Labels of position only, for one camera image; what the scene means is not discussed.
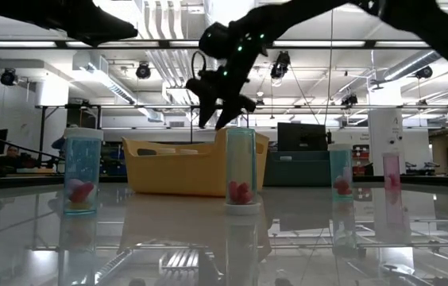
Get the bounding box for teal medicine bottle white cap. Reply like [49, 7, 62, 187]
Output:
[328, 143, 354, 202]

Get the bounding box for teal plastic bin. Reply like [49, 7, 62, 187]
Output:
[263, 149, 333, 187]

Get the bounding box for large black monitor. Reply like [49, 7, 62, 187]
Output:
[277, 122, 328, 153]

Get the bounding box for white building column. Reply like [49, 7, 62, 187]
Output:
[368, 85, 406, 176]

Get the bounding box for white air duct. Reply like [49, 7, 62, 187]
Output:
[71, 50, 165, 123]

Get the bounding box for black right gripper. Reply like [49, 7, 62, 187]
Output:
[185, 21, 269, 132]

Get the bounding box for yellow plastic bin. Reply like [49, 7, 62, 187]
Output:
[122, 127, 271, 199]

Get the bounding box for person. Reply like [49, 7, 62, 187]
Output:
[51, 123, 78, 162]
[0, 145, 30, 170]

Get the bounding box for blue medicine bottle white cap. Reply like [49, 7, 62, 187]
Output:
[64, 126, 104, 218]

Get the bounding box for silver air duct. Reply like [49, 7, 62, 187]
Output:
[369, 49, 447, 91]

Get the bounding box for pink medicine bottle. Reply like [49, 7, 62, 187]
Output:
[381, 152, 402, 198]

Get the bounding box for teal medicine bottle red pills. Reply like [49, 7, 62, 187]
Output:
[223, 127, 262, 216]

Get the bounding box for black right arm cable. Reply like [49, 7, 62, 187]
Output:
[190, 50, 208, 81]

